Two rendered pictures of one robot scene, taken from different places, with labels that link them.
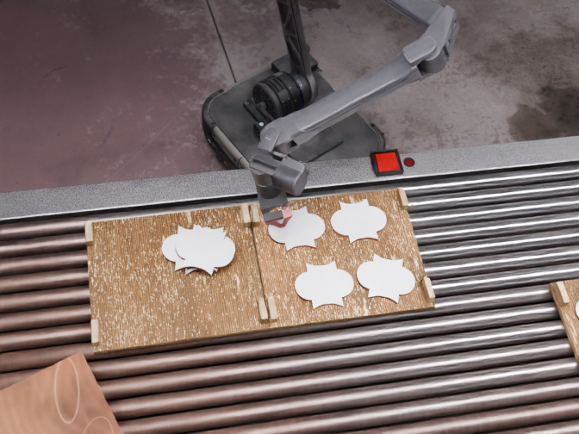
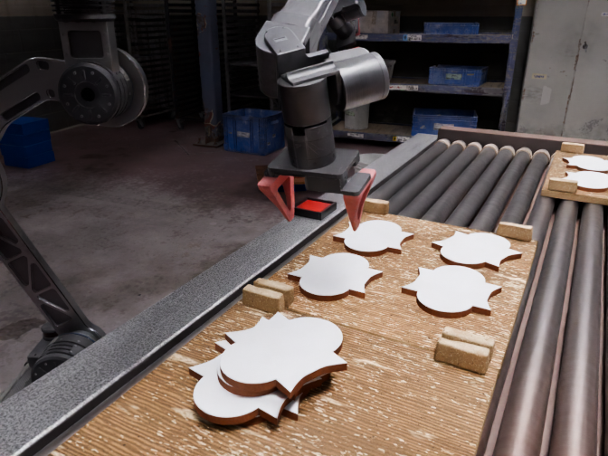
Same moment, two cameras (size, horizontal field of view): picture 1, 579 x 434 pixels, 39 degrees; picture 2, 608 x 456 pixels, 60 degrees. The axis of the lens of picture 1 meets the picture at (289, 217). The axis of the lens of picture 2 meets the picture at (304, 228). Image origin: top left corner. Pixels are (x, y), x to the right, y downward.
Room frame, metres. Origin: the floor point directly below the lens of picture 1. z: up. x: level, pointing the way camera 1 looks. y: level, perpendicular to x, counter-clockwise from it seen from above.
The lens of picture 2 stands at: (0.60, 0.51, 1.32)
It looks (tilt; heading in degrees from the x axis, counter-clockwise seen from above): 23 degrees down; 315
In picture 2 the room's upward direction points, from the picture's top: straight up
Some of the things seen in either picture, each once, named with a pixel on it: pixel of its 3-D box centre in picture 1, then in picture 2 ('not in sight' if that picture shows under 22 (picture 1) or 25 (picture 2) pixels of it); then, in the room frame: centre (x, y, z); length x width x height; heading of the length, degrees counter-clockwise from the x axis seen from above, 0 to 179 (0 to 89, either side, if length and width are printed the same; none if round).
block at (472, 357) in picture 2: (262, 310); (461, 354); (0.82, 0.03, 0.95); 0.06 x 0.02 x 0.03; 17
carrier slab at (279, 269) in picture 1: (339, 255); (407, 269); (1.01, -0.14, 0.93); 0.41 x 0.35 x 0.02; 107
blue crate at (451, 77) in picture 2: not in sight; (458, 75); (3.25, -4.29, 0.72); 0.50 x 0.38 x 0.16; 17
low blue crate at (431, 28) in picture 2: not in sight; (450, 29); (3.33, -4.20, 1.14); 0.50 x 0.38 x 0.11; 33
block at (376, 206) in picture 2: (402, 198); (374, 205); (1.19, -0.29, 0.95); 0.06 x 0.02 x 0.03; 17
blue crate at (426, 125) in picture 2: not in sight; (443, 122); (3.33, -4.25, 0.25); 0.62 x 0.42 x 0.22; 32
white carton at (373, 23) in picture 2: not in sight; (378, 22); (4.01, -3.96, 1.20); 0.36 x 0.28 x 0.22; 12
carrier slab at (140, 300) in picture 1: (174, 275); (275, 442); (0.89, 0.26, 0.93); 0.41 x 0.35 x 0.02; 107
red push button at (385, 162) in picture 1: (386, 163); (313, 208); (1.32, -0.24, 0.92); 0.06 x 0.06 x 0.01; 16
